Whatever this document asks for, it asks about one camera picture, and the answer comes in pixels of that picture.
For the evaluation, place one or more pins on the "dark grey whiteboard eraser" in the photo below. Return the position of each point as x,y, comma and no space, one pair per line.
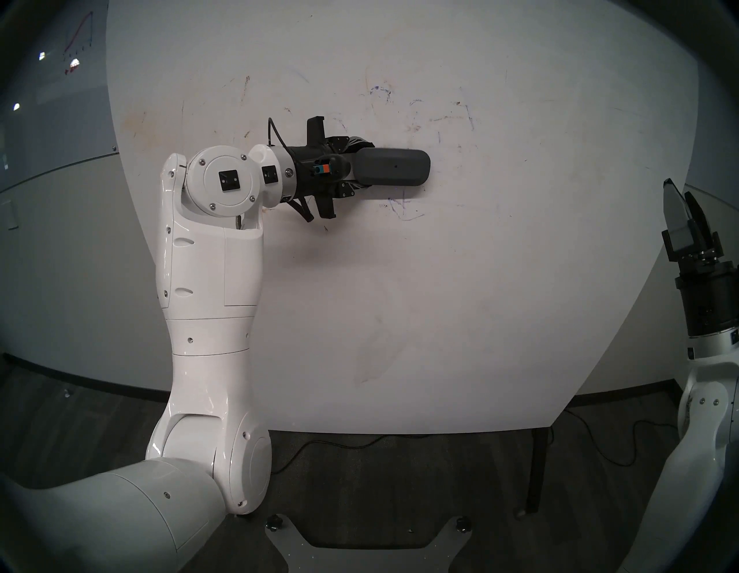
395,166

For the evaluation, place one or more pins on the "white wall plate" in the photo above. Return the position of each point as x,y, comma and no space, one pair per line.
11,215

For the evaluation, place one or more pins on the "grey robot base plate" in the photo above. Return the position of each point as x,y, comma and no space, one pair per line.
288,554

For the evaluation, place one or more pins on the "white whiteboard panel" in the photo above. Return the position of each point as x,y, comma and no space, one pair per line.
462,317

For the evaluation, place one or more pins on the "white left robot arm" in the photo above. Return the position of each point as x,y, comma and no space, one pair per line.
202,317

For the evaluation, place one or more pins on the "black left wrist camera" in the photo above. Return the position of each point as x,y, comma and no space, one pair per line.
338,167

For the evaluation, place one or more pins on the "black table leg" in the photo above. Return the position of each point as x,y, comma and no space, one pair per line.
537,471

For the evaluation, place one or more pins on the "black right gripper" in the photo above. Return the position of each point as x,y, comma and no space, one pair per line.
710,300

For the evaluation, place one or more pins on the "black base knob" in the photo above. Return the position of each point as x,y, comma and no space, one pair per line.
462,524
273,523

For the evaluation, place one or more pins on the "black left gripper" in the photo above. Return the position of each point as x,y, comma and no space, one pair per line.
306,173

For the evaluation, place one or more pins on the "wall board with red marks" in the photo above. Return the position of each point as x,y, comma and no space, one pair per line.
69,86

